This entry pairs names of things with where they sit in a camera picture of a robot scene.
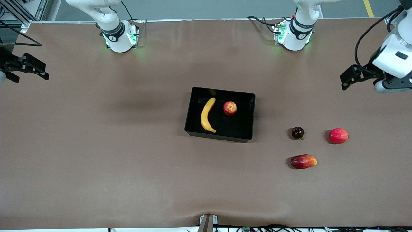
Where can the aluminium frame corner post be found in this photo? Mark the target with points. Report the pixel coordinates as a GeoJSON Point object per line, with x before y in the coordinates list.
{"type": "Point", "coordinates": [389, 20]}

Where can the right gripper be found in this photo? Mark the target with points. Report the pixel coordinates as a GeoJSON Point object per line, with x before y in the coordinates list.
{"type": "Point", "coordinates": [7, 60]}

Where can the red yellow apple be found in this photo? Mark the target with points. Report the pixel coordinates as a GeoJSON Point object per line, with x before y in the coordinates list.
{"type": "Point", "coordinates": [229, 108]}

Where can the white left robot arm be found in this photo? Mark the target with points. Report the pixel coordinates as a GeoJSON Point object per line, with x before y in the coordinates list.
{"type": "Point", "coordinates": [294, 40]}

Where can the dark red plum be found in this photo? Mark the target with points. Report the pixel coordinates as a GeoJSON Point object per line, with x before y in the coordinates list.
{"type": "Point", "coordinates": [297, 132]}

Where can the red orange mango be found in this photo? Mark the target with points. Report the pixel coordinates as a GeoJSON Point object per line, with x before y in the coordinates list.
{"type": "Point", "coordinates": [303, 161]}

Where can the yellow banana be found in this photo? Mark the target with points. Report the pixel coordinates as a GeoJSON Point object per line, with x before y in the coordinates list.
{"type": "Point", "coordinates": [205, 116]}

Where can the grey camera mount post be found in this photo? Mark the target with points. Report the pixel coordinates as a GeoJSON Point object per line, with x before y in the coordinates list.
{"type": "Point", "coordinates": [207, 224]}

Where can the aluminium frame with diagonal struts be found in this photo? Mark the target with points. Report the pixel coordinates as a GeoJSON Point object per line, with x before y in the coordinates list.
{"type": "Point", "coordinates": [19, 14]}

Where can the silver table edge rail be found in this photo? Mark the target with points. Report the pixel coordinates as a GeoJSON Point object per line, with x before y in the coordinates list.
{"type": "Point", "coordinates": [209, 19]}

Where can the plain red peach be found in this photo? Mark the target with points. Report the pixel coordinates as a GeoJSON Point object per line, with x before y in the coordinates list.
{"type": "Point", "coordinates": [338, 136]}

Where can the small green circuit board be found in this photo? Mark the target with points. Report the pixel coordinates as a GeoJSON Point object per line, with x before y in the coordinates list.
{"type": "Point", "coordinates": [246, 228]}

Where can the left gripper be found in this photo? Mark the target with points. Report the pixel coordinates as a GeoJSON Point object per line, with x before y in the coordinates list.
{"type": "Point", "coordinates": [368, 71]}

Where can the black plastic box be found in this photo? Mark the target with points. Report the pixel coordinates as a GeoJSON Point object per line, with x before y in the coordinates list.
{"type": "Point", "coordinates": [231, 127]}

